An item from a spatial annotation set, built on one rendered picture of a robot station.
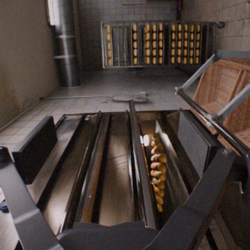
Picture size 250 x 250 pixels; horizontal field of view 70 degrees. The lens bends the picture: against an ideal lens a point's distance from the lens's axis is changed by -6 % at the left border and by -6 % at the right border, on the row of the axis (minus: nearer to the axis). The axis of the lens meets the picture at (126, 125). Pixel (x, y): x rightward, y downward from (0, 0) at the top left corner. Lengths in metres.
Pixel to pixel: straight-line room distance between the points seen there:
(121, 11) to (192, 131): 5.18
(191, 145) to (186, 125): 0.02
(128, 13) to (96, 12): 0.79
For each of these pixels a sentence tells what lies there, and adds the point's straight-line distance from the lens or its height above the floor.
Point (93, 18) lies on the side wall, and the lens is 5.33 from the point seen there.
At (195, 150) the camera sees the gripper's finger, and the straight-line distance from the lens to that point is 0.16.
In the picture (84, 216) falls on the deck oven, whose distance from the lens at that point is 0.85.
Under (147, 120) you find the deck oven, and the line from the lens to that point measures 1.89.
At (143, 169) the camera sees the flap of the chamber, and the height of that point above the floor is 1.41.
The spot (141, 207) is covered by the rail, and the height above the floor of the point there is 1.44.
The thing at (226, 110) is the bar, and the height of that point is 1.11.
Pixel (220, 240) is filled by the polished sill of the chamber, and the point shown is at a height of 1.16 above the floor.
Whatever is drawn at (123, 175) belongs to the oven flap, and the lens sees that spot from 1.00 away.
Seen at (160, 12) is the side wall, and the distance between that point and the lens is 5.39.
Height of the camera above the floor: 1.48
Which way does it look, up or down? level
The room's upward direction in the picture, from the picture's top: 92 degrees counter-clockwise
